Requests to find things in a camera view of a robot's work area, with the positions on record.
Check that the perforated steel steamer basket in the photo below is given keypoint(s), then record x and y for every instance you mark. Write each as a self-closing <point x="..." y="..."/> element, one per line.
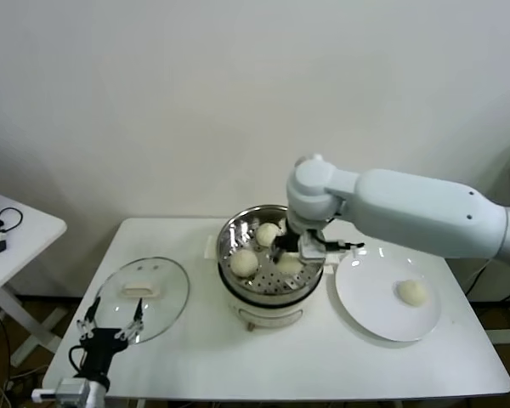
<point x="234" y="238"/>

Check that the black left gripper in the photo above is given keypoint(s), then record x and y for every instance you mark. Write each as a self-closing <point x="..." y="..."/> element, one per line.
<point x="102" y="346"/>

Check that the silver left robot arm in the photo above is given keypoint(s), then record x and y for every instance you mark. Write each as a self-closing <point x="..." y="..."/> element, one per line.
<point x="97" y="393"/>

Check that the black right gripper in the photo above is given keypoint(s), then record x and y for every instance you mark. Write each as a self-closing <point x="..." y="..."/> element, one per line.
<point x="287" y="242"/>

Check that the white round plate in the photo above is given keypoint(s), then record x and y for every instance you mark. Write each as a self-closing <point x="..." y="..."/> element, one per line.
<point x="365" y="297"/>

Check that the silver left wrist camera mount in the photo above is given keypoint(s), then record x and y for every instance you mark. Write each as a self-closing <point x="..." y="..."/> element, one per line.
<point x="72" y="389"/>

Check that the white steamed baozi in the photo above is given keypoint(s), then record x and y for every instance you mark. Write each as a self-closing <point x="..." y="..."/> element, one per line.
<point x="265" y="234"/>
<point x="243" y="262"/>
<point x="291" y="267"/>
<point x="412" y="292"/>

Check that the white side table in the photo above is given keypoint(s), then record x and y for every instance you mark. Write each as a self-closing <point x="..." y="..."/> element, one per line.
<point x="30" y="242"/>

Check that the white electric cooker base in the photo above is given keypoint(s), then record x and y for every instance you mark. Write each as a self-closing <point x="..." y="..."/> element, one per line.
<point x="272" y="316"/>

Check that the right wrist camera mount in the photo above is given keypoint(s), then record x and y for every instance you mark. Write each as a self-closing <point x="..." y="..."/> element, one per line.
<point x="311" y="248"/>

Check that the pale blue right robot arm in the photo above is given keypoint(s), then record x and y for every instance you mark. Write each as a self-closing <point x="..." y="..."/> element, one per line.
<point x="408" y="208"/>

